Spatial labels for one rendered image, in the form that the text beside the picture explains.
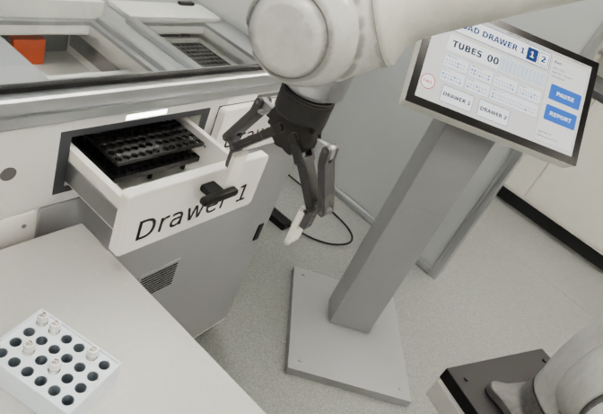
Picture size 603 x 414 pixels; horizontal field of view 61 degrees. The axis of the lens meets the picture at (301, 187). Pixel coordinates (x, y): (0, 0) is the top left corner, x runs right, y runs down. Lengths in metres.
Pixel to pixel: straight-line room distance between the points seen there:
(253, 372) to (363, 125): 1.37
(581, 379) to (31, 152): 0.81
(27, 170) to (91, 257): 0.16
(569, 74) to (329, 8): 1.26
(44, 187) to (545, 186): 3.18
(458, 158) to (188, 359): 1.07
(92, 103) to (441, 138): 1.03
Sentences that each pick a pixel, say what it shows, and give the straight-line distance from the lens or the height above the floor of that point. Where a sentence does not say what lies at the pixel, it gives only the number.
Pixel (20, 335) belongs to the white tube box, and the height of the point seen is 0.80.
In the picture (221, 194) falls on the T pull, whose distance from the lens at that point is 0.78.
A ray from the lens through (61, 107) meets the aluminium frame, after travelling 0.77.
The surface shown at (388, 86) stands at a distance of 2.51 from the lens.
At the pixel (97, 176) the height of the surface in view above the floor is 0.89.
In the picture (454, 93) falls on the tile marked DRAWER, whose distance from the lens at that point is 1.42.
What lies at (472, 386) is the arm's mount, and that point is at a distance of 0.93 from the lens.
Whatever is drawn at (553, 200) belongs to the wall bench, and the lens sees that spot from 3.63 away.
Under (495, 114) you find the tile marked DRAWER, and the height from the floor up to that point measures 1.00.
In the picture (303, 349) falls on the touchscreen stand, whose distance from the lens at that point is 1.84.
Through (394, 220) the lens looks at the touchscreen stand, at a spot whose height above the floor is 0.55.
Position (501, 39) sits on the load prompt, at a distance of 1.54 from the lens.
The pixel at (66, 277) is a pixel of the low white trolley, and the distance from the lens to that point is 0.82.
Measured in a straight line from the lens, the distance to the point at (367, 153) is 2.60.
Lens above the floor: 1.35
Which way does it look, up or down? 30 degrees down
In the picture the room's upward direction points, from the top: 25 degrees clockwise
